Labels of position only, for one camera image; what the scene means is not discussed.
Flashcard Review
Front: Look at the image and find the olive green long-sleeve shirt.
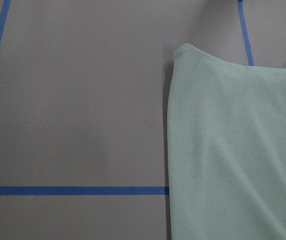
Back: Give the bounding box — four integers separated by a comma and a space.
167, 44, 286, 240

